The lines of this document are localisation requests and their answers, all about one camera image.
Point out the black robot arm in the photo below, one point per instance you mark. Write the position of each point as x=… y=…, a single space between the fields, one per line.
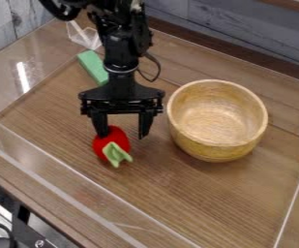
x=125 y=34

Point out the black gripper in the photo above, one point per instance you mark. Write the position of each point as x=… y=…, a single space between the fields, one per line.
x=121 y=96

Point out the clear acrylic tray wall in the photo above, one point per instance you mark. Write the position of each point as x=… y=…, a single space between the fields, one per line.
x=78 y=206

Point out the black table leg bracket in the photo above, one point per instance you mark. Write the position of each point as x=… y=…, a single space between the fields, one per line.
x=25 y=233

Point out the green rectangular block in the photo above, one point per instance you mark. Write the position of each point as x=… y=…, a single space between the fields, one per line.
x=93 y=64

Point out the clear acrylic corner bracket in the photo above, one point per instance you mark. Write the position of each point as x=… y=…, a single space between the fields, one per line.
x=84 y=36

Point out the wooden bowl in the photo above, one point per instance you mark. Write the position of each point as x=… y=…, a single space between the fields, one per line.
x=218 y=119

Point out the red plush strawberry toy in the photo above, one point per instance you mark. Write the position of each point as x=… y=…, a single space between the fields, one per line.
x=113 y=148

